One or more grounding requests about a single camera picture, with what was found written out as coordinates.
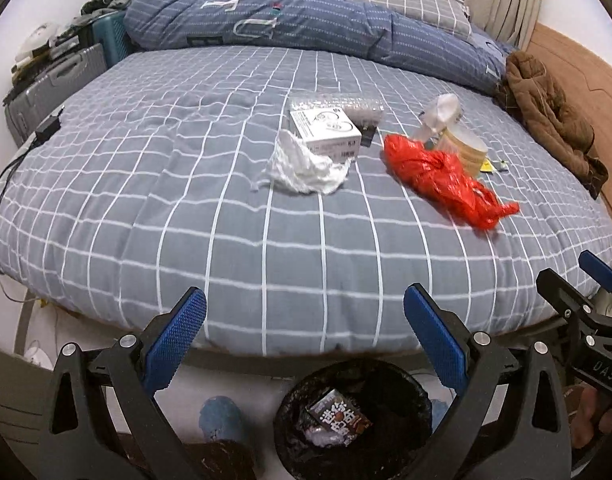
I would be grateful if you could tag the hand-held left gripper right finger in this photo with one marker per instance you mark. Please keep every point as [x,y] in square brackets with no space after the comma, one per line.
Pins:
[431,335]

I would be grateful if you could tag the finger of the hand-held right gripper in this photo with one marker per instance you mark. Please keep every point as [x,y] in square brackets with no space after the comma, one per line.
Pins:
[598,267]
[561,290]

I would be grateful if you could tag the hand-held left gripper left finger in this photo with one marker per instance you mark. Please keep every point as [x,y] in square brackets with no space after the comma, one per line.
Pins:
[178,340]

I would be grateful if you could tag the black trash bin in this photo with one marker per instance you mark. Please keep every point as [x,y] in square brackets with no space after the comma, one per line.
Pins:
[391,410]

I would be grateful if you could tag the red plastic bag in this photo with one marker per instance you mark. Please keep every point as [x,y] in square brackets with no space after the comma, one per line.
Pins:
[436,175]

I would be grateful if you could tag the white tissue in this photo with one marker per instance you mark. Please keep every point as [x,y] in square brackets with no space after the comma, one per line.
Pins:
[301,170]

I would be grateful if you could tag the white cardboard box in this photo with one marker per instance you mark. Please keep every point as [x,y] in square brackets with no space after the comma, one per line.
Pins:
[326,132]

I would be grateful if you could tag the clear bubble wrap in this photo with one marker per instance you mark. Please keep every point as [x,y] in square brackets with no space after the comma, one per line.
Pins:
[356,107]

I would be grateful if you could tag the person's right hand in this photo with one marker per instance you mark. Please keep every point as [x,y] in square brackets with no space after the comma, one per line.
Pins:
[593,410]

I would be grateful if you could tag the blue slipper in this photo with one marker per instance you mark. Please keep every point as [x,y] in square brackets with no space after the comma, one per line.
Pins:
[221,417]

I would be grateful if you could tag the dark snack packet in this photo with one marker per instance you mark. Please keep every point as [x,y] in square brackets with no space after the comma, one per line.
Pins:
[338,417]

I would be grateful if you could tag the brown slipper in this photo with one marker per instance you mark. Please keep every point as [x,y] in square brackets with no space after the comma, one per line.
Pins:
[221,460]

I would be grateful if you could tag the grey checked bed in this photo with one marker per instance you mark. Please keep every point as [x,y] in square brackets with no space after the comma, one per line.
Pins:
[186,210]

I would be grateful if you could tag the small yellow sachet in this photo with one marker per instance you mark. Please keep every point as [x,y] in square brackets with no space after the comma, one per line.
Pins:
[500,166]

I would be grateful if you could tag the small white floor object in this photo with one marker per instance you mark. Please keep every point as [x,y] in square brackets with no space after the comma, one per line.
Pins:
[38,355]

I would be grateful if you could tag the yellow snack packet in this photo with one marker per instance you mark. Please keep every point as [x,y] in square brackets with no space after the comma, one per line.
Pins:
[484,166]

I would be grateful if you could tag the brown jacket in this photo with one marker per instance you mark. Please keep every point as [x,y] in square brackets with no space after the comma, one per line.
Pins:
[541,105]

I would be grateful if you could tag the wooden headboard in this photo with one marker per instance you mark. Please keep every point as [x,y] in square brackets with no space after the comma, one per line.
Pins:
[586,85]

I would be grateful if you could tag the black flat card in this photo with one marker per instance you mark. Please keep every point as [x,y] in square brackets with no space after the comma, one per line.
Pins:
[367,137]

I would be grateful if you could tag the black power adapter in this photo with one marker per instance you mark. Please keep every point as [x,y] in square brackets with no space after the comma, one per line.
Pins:
[46,127]

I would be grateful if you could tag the grey suitcase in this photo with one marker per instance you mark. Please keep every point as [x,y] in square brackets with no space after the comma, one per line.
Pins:
[46,85]

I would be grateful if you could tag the teal suitcase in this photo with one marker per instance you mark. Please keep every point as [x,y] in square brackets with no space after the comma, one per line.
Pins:
[111,40]

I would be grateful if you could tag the grey checked pillow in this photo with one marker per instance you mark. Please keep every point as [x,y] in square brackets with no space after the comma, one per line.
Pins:
[406,0]

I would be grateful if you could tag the white bundle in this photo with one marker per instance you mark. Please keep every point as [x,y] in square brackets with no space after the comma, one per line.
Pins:
[36,37]

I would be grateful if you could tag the blue striped duvet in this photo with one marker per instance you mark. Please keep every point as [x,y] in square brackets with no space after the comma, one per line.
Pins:
[286,20]

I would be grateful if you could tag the black bag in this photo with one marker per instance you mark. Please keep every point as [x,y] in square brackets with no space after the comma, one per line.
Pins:
[103,4]

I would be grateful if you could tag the bed frame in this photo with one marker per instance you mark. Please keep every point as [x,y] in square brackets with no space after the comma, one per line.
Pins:
[311,360]

